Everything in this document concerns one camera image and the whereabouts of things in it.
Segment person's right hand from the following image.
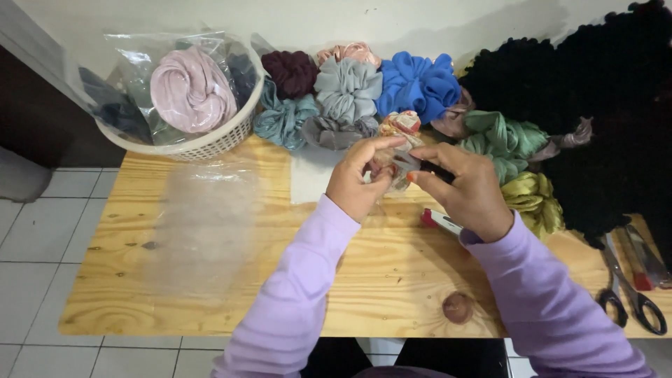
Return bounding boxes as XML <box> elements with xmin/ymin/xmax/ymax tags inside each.
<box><xmin>406</xmin><ymin>142</ymin><xmax>515</xmax><ymax>243</ymax></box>

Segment person's left hand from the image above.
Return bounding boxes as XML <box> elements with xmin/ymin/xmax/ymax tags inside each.
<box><xmin>325</xmin><ymin>135</ymin><xmax>407</xmax><ymax>224</ymax></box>

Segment black handheld tool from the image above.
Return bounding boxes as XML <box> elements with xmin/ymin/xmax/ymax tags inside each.
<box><xmin>419</xmin><ymin>159</ymin><xmax>456</xmax><ymax>185</ymax></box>

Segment patterned scrunchie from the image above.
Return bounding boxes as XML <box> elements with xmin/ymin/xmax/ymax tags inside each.
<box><xmin>375</xmin><ymin>110</ymin><xmax>427</xmax><ymax>196</ymax></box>

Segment white paper sheet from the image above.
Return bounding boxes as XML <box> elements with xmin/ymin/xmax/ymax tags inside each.
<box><xmin>290</xmin><ymin>144</ymin><xmax>348</xmax><ymax>205</ymax></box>

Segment dark grey scrunchie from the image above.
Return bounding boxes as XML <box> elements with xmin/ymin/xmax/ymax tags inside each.
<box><xmin>301</xmin><ymin>115</ymin><xmax>380</xmax><ymax>151</ymax></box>

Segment olive yellow satin scrunchie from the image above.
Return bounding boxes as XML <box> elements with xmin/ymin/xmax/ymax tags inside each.
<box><xmin>500</xmin><ymin>171</ymin><xmax>567</xmax><ymax>239</ymax></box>

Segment green satin scrunchie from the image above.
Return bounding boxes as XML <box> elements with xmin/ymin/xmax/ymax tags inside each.
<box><xmin>456</xmin><ymin>110</ymin><xmax>550</xmax><ymax>186</ymax></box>

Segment mauve satin scrunchie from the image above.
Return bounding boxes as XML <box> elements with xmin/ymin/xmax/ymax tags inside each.
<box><xmin>430</xmin><ymin>88</ymin><xmax>476</xmax><ymax>139</ymax></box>
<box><xmin>527</xmin><ymin>117</ymin><xmax>594</xmax><ymax>162</ymax></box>

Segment teal scrunchie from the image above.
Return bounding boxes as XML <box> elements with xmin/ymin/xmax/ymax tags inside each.
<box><xmin>253</xmin><ymin>78</ymin><xmax>321</xmax><ymax>151</ymax></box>

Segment light grey scrunchie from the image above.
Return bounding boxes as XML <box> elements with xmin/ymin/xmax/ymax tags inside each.
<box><xmin>314</xmin><ymin>56</ymin><xmax>384</xmax><ymax>126</ymax></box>

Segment maroon scrunchie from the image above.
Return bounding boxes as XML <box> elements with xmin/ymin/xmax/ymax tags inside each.
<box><xmin>261</xmin><ymin>50</ymin><xmax>319</xmax><ymax>100</ymax></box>

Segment pink satin scrunchie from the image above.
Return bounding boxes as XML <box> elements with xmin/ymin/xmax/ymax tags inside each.
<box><xmin>316</xmin><ymin>42</ymin><xmax>382</xmax><ymax>69</ymax></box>

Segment white plastic basket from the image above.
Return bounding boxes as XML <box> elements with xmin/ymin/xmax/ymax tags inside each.
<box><xmin>93</xmin><ymin>63</ymin><xmax>265</xmax><ymax>162</ymax></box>

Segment dark blue bagged scrunchie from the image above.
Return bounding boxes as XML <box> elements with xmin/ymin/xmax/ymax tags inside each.
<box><xmin>226</xmin><ymin>51</ymin><xmax>259</xmax><ymax>108</ymax></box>

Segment pile of black scrunchies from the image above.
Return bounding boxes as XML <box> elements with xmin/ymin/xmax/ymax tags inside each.
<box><xmin>458</xmin><ymin>0</ymin><xmax>672</xmax><ymax>268</ymax></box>

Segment stack of clear plastic bags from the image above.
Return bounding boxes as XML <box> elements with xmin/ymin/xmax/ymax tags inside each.
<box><xmin>143</xmin><ymin>162</ymin><xmax>266</xmax><ymax>297</ymax></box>

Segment person's legs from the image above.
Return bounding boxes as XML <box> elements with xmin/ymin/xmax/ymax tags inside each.
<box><xmin>300</xmin><ymin>337</ymin><xmax>511</xmax><ymax>378</ymax></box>

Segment pink bagged scrunchie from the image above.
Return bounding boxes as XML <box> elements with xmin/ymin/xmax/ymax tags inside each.
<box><xmin>150</xmin><ymin>45</ymin><xmax>238</xmax><ymax>134</ymax></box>

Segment grey-green bagged scrunchie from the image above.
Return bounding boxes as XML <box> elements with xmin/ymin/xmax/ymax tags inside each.
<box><xmin>123</xmin><ymin>50</ymin><xmax>184</xmax><ymax>146</ymax></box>

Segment dark navy bagged scrunchie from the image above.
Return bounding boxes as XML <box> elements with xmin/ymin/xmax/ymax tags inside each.
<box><xmin>78</xmin><ymin>66</ymin><xmax>154</xmax><ymax>146</ymax></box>

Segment dark cabinet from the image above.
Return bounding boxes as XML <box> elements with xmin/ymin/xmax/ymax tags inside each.
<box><xmin>0</xmin><ymin>44</ymin><xmax>127</xmax><ymax>170</ymax></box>

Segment grey rounded object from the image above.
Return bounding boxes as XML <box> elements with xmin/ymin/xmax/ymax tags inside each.
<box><xmin>0</xmin><ymin>146</ymin><xmax>53</xmax><ymax>204</ymax></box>

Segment black handled scissors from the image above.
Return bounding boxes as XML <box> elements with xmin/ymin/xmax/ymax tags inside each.
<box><xmin>597</xmin><ymin>233</ymin><xmax>669</xmax><ymax>336</ymax></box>

